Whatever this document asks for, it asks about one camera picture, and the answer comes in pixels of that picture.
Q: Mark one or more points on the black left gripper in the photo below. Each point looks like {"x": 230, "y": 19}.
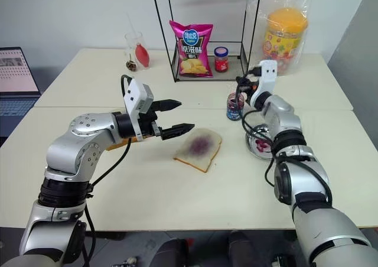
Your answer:
{"x": 147, "y": 122}

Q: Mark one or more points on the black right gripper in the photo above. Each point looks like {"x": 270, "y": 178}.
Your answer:
{"x": 249, "y": 89}

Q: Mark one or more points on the thin metal spoon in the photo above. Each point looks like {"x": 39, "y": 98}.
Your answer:
{"x": 237, "y": 97}

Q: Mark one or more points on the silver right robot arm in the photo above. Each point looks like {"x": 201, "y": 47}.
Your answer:
{"x": 310, "y": 166}

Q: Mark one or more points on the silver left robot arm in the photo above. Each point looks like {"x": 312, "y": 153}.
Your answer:
{"x": 74, "y": 149}

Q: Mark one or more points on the blueberry jam glass jar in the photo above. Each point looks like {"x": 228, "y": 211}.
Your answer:
{"x": 235, "y": 109}

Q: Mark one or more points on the bread slice with purple jam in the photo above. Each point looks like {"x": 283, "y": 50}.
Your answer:
{"x": 198, "y": 149}

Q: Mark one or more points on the jar lid with jam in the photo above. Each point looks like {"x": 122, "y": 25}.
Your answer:
{"x": 257, "y": 147}

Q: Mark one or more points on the red sauce jar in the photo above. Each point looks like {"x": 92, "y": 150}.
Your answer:
{"x": 221, "y": 61}

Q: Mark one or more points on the pink potato chip bag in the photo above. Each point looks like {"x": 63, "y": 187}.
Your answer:
{"x": 195, "y": 50}

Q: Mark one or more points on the yellow-lid candy jar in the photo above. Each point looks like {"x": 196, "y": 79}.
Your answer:
{"x": 285, "y": 39}

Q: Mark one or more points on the small round brown ornament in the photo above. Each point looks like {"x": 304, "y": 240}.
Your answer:
{"x": 130, "y": 65}

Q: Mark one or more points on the clear glass cup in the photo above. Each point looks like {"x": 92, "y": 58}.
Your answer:
{"x": 141, "y": 52}

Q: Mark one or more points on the orange-lid snack jar in bag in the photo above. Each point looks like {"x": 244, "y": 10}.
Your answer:
{"x": 295, "y": 4}

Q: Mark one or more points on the small white object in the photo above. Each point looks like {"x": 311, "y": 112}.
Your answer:
{"x": 130, "y": 260}

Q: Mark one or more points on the dark rounded shape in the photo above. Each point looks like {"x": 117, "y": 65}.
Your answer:
{"x": 246, "y": 249}

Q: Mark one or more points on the open laptop computer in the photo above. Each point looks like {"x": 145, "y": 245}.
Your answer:
{"x": 17, "y": 78}

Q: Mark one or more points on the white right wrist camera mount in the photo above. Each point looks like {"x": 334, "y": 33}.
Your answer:
{"x": 267, "y": 76}

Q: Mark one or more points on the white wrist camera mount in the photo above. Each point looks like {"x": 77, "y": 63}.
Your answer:
{"x": 134, "y": 98}
{"x": 267, "y": 76}

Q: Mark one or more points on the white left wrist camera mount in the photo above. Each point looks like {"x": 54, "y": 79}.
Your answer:
{"x": 134, "y": 98}

